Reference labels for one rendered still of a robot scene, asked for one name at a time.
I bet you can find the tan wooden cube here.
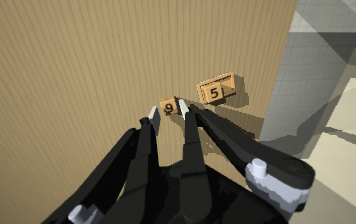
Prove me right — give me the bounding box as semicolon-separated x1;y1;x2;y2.
160;96;178;116
200;82;223;103

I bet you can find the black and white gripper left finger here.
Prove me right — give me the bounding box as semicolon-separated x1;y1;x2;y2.
41;106;161;224

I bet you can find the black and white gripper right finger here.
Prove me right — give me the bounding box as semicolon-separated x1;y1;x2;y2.
179;99;316;224

